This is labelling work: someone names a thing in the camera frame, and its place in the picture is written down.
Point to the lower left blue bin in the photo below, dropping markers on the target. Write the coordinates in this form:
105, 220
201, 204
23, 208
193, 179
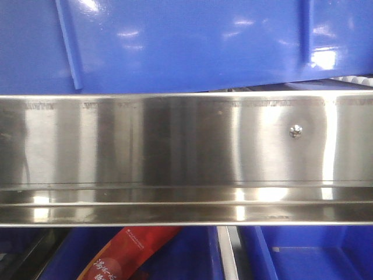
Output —
192, 254

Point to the stainless steel conveyor side rail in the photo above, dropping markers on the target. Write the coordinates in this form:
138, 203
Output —
187, 159

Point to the large blue plastic bin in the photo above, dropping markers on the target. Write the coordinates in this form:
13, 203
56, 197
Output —
54, 47

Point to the silver screw in rail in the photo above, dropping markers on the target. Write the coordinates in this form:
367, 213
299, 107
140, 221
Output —
295, 131

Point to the red printed snack packet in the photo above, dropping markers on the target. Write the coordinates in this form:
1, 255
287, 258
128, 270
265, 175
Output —
131, 247

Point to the lower right blue bin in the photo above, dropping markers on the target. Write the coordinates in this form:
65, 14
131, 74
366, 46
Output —
308, 252

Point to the steel divider bar below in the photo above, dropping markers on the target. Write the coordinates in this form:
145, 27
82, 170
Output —
230, 246

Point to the white conveyor rollers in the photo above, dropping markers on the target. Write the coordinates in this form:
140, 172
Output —
363, 80

